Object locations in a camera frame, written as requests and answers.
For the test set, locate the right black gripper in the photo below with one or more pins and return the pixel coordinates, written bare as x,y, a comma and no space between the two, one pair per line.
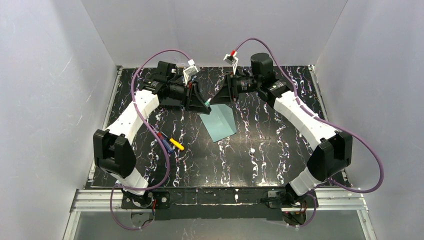
230,88

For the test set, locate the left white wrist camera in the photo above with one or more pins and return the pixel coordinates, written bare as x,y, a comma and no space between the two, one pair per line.
190,71

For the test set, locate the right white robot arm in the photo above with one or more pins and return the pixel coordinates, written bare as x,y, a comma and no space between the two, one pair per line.
332,148

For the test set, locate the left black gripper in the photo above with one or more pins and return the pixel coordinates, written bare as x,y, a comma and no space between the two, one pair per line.
189,96

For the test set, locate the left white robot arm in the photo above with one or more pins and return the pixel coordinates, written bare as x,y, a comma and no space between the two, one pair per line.
112,147

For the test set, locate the green white marker pen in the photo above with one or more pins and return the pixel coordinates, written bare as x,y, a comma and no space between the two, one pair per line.
207,102

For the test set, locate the yellow handled screwdriver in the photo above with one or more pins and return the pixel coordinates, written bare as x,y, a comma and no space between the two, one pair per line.
177,144

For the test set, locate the teal paper envelope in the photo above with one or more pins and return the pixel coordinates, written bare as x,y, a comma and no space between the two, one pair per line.
220,123

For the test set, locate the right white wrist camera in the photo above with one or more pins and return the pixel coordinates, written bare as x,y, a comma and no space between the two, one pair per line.
232,60

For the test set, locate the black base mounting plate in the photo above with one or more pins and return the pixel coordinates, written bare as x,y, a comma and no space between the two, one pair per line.
269,203

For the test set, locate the aluminium frame rail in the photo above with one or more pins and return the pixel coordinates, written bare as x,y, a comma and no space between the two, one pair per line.
328,199

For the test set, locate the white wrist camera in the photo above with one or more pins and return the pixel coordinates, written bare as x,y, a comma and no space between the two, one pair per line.
232,60
190,71

